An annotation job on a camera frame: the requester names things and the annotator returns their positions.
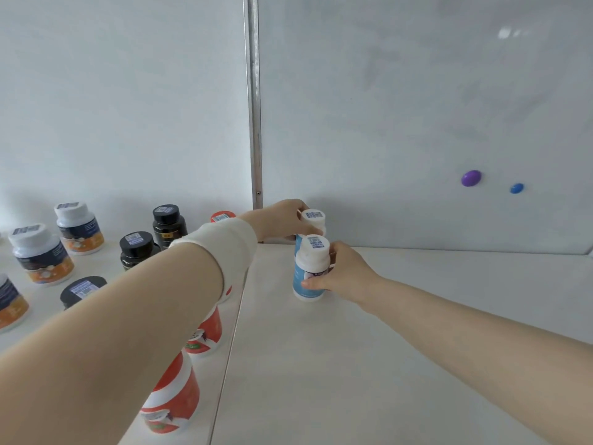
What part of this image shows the person's left forearm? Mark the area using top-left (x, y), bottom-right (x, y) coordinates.
top-left (0, 210), bottom-right (260, 445)

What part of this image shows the person's left hand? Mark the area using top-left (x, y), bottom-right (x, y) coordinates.
top-left (250, 199), bottom-right (311, 242)

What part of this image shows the white wrist band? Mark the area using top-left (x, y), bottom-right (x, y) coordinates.
top-left (169, 218), bottom-right (259, 303)

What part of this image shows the white blue label bottle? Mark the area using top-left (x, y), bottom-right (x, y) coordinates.
top-left (295, 209), bottom-right (327, 255)
top-left (292, 234), bottom-right (331, 303)

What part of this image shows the metal corner strip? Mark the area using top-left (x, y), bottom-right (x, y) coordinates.
top-left (243, 0), bottom-right (264, 210)

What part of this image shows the white magnetic board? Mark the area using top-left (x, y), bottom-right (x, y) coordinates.
top-left (257, 0), bottom-right (593, 256)

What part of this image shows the person's right hand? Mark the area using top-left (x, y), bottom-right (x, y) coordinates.
top-left (301, 241), bottom-right (385, 313)

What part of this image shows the black supplement bottle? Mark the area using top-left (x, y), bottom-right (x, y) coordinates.
top-left (152, 204), bottom-right (189, 250)
top-left (60, 276), bottom-right (107, 310)
top-left (119, 231), bottom-right (161, 272)

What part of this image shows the white cap orange label bottle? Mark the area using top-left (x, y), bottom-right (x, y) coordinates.
top-left (0, 273), bottom-right (31, 333)
top-left (54, 201), bottom-right (105, 256)
top-left (8, 223), bottom-right (75, 287)

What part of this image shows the person's right forearm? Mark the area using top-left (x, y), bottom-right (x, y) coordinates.
top-left (361, 278), bottom-right (593, 445)

